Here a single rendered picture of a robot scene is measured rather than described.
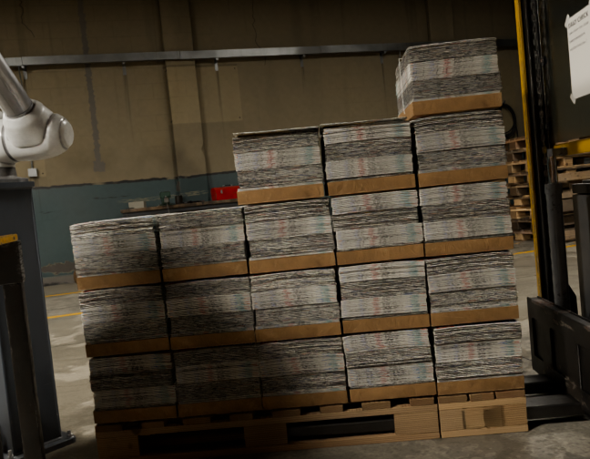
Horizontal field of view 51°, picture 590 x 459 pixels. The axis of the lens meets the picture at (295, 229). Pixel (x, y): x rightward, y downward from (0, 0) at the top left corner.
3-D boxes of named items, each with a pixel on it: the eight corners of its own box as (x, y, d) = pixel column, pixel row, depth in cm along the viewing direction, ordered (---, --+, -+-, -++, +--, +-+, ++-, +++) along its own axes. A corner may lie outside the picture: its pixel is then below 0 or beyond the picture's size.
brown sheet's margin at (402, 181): (324, 196, 240) (323, 184, 240) (399, 188, 239) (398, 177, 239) (328, 196, 202) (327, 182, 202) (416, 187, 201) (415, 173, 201)
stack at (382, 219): (131, 424, 249) (107, 219, 245) (422, 400, 244) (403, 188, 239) (96, 467, 210) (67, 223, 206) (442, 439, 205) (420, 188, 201)
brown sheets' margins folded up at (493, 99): (418, 364, 243) (395, 117, 238) (493, 357, 241) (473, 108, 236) (436, 395, 204) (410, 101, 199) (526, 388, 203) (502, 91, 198)
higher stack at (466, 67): (421, 400, 244) (391, 69, 237) (498, 393, 242) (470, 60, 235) (440, 439, 205) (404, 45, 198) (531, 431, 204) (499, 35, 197)
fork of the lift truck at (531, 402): (275, 430, 220) (274, 417, 220) (575, 404, 215) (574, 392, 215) (273, 441, 210) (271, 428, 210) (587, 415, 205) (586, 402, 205)
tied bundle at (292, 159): (249, 205, 242) (242, 146, 240) (323, 198, 241) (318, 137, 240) (237, 207, 204) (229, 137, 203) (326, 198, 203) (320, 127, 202)
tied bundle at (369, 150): (323, 198, 240) (318, 137, 239) (399, 189, 239) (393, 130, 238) (327, 198, 202) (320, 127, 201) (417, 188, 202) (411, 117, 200)
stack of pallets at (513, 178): (570, 229, 873) (563, 137, 866) (625, 230, 784) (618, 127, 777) (491, 240, 831) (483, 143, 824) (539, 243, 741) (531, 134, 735)
